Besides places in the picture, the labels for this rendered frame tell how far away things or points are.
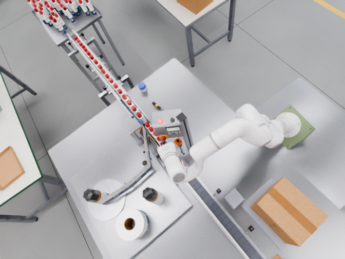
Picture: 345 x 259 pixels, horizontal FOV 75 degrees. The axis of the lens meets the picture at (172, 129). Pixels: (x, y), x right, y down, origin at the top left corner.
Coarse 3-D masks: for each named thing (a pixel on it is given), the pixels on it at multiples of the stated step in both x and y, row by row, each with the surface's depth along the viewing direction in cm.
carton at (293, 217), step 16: (272, 192) 134; (288, 192) 133; (256, 208) 143; (272, 208) 131; (288, 208) 130; (304, 208) 128; (272, 224) 138; (288, 224) 127; (304, 224) 125; (320, 224) 124; (288, 240) 134; (304, 240) 122
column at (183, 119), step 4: (176, 116) 122; (180, 116) 122; (184, 116) 122; (180, 120) 121; (184, 120) 123; (184, 124) 128; (188, 124) 130; (184, 128) 130; (188, 128) 134; (184, 132) 134; (188, 132) 138; (184, 136) 141; (188, 136) 145; (184, 140) 153; (188, 140) 149; (192, 140) 154; (188, 144) 155; (192, 144) 160; (188, 148) 161; (188, 152) 177
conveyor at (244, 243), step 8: (192, 184) 168; (200, 184) 167; (200, 192) 165; (208, 200) 161; (216, 208) 158; (216, 216) 156; (224, 216) 156; (224, 224) 154; (232, 224) 153; (232, 232) 151; (240, 232) 150; (240, 240) 148; (248, 248) 146; (248, 256) 144; (256, 256) 143
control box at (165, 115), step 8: (152, 112) 129; (160, 112) 128; (168, 112) 127; (176, 112) 126; (152, 120) 127; (168, 120) 125; (176, 120) 124; (160, 128) 127; (160, 136) 137; (168, 136) 138; (176, 136) 139
